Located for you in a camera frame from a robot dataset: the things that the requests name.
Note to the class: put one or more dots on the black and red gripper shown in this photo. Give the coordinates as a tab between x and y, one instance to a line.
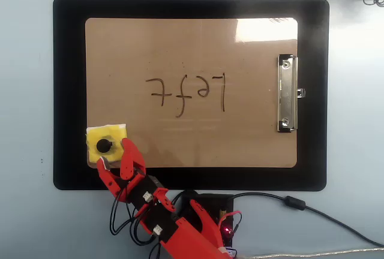
144	188

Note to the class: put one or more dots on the yellow sponge with black knob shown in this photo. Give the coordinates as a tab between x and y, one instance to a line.
115	134

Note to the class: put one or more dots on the red robot arm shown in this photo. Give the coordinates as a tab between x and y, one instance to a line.
192	241

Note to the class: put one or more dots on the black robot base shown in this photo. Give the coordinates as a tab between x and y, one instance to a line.
211	201

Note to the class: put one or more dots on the controller circuit board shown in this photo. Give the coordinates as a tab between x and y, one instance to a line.
228	235

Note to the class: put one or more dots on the brown clipboard board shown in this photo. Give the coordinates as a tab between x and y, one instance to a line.
192	46

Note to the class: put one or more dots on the large black desk mat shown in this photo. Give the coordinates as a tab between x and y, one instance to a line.
69	91

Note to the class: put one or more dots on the metal clipboard clip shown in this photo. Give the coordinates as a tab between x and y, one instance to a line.
286	97

